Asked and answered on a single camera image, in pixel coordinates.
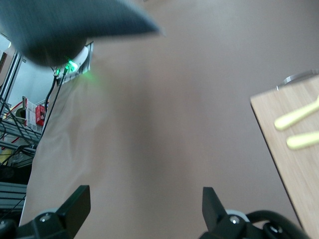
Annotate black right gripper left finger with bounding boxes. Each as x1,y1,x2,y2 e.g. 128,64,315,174
34,184,91,239

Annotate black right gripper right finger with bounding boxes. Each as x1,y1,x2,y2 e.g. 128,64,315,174
201,187,253,239

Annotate grey and pink cloth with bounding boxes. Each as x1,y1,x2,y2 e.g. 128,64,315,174
0,0,168,68

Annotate wooden cutting board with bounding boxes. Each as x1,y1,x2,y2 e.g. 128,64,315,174
250,70,319,239

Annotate red cardboard box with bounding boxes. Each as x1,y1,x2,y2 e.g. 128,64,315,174
34,104,47,125

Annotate white cardboard box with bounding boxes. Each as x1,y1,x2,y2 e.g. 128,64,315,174
24,98,38,128

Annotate yellow plastic fork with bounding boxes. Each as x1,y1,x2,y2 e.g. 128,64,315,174
286,131,319,150

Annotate yellow plastic knife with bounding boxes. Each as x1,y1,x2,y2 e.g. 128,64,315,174
274,95,319,130

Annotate short black base cable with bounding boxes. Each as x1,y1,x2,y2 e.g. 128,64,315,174
43,70,57,130

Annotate long black base cable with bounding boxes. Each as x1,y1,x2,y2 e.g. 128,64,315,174
46,66,70,135

